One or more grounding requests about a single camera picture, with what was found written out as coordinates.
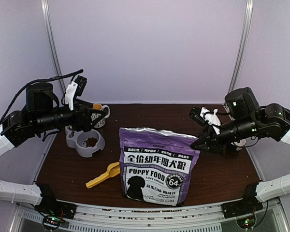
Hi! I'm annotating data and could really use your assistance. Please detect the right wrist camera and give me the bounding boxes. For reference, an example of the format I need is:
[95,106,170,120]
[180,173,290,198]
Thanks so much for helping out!
[189,107,221,135]

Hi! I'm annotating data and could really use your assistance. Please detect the grey double pet feeder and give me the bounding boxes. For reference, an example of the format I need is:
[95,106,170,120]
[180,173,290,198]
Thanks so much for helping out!
[65,127,105,158]

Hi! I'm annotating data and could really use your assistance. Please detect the front aluminium rail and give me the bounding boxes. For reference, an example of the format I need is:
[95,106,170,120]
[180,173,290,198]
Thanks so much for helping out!
[15,190,285,232]

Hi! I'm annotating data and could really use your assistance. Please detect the yellow plastic scoop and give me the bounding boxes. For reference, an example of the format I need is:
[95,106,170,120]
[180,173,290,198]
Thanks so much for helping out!
[86,162,120,189]

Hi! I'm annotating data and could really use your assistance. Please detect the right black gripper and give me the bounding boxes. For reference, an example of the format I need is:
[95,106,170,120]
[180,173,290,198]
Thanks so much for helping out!
[190,116,260,157]

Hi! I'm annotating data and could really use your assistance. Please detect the white and blue bowl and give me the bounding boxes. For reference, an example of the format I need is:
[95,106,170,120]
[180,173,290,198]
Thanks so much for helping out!
[229,139,247,151]

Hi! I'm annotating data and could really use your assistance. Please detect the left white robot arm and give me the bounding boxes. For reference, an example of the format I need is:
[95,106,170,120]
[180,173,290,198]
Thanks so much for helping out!
[0,82,110,215]

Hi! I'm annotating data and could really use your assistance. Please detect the brown pet food kibble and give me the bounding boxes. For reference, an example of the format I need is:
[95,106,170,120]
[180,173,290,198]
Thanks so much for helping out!
[84,137,98,147]

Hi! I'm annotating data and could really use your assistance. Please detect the purple pet food bag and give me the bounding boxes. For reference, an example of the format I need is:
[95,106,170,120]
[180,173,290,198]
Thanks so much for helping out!
[119,128,200,206]

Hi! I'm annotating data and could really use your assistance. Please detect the right aluminium frame post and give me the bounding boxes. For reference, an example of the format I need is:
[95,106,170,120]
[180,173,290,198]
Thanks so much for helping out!
[226,0,254,93]

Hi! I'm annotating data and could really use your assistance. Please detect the aluminium frame post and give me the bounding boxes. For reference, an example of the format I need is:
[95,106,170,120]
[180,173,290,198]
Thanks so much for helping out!
[41,0,72,97]
[226,0,254,93]

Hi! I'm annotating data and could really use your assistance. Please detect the left aluminium frame post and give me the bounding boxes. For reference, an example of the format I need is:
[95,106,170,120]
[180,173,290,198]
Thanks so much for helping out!
[41,0,72,97]

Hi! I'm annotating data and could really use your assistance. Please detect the patterned mug yellow inside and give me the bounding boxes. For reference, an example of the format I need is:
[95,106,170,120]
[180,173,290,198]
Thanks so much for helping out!
[91,103,110,129]

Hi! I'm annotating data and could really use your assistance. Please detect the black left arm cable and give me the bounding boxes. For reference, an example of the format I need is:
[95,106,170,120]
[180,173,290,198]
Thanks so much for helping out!
[0,69,84,136]

